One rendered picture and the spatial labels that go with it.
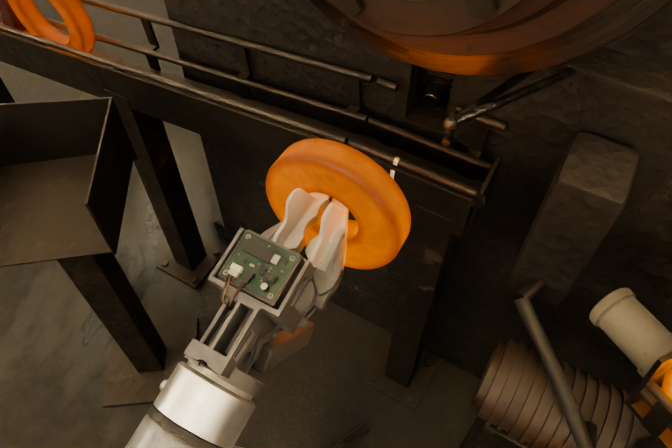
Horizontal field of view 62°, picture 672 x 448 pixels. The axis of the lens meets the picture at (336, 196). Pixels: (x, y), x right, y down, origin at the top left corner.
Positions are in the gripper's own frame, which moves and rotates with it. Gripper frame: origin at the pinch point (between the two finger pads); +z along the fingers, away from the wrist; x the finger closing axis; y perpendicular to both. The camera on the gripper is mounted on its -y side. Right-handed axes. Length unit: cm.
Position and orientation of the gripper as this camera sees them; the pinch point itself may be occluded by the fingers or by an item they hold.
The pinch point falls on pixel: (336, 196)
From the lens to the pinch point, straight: 56.1
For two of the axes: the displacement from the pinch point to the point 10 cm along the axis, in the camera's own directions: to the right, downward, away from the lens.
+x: -8.7, -3.8, 3.2
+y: -1.4, -4.3, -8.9
